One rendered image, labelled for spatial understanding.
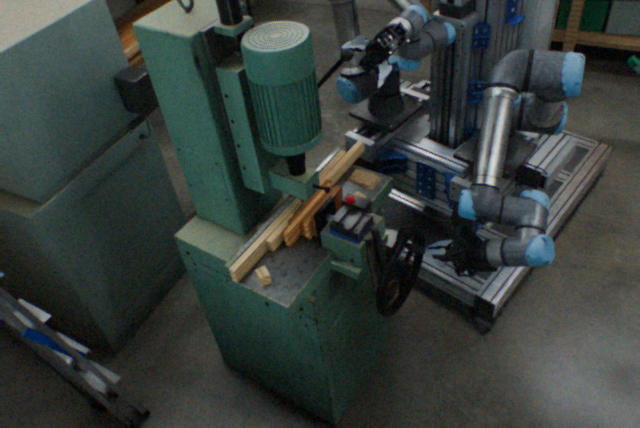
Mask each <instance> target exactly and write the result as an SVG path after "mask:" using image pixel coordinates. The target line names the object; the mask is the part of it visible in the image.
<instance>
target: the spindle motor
mask: <svg viewBox="0 0 640 428"><path fill-rule="evenodd" d="M240 48H242V49H241V53H243V57H244V62H245V67H246V72H247V76H248V81H249V86H250V90H251V95H252V100H253V105H254V110H255V115H256V120H257V124H258V129H259V134H260V139H261V144H262V146H263V148H264V149H265V150H267V151H268V152H270V153H272V154H276V155H282V156H292V155H298V154H302V153H305V152H307V151H309V150H312V149H314V148H315V147H316V146H318V145H319V143H320V141H321V140H322V138H323V126H322V118H321V108H320V100H319V91H318V83H317V73H316V65H315V56H314V47H313V39H312V33H311V31H310V30H309V29H308V27H306V26H305V25H303V24H301V23H299V22H295V21H272V22H267V23H263V24H260V25H257V26H255V27H253V28H251V30H250V31H248V32H247V33H246V34H245V35H244V37H243V40H242V43H240Z"/></svg>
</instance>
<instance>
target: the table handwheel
mask: <svg viewBox="0 0 640 428"><path fill-rule="evenodd" d="M414 235H415V236H414ZM413 236H414V238H413V241H412V243H411V244H415V245H419V246H421V247H424V249H425V235H424V231H423V229H422V227H420V226H419V225H411V226H409V227H408V228H406V229H405V230H404V231H403V233H402V234H401V235H400V237H399V238H398V240H397V241H395V243H394V244H393V246H392V248H391V250H390V251H389V253H388V256H387V258H385V260H384V261H383V263H379V262H378V260H377V266H378V268H379V269H382V272H381V275H380V278H379V282H378V286H377V292H376V307H377V310H378V312H379V314H380V315H382V316H384V317H388V316H391V315H393V314H394V313H395V312H396V311H397V310H399V309H400V308H401V307H402V306H403V304H404V303H405V301H406V300H407V298H408V296H409V293H410V292H411V290H412V288H413V285H414V283H415V281H416V278H417V276H418V273H419V270H420V267H421V264H422V259H423V255H424V254H423V255H419V254H416V253H415V255H414V259H413V264H412V265H411V264H409V261H410V258H411V256H412V254H413V252H412V251H410V250H408V252H407V254H406V256H405V258H404V260H401V259H398V257H399V255H400V253H401V251H402V250H403V248H404V246H405V245H406V243H407V242H408V241H409V240H410V239H411V238H412V237H413ZM397 259H398V260H397ZM392 279H395V280H399V296H398V297H396V299H395V300H394V301H393V303H392V304H391V305H390V306H388V307H386V291H387V286H388V282H389V281H391V280H392ZM404 283H405V284H404Z"/></svg>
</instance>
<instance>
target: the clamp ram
mask: <svg viewBox="0 0 640 428"><path fill-rule="evenodd" d="M335 214H336V213H335V204H334V197H332V196H329V198H328V199H327V200H326V201H325V203H324V204H323V205H322V206H321V208H320V209H319V210H318V211H317V212H316V213H315V214H314V216H315V223H316V230H317V236H318V237H321V234H320V233H321V232H322V229H323V228H324V227H325V226H326V225H327V223H328V222H329V221H330V220H331V219H332V218H333V217H334V215H335Z"/></svg>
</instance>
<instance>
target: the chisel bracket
mask: <svg viewBox="0 0 640 428"><path fill-rule="evenodd" d="M305 167H306V171H305V173H303V175H302V176H298V177H295V176H292V175H290V172H289V167H288V164H287V162H286V159H284V158H280V159H279V160H278V161H277V162H276V163H275V164H274V165H273V166H272V167H271V168H270V169H269V170H268V172H269V178H270V183H271V187H272V188H274V189H277V190H280V191H283V192H286V193H289V194H291V195H294V196H297V197H299V198H302V199H305V200H308V199H309V198H311V197H312V196H313V195H314V194H315V193H316V192H317V191H318V190H319V189H317V188H313V185H314V184H315V185H319V186H320V181H319V172H318V170H317V169H314V168H311V167H307V166H305Z"/></svg>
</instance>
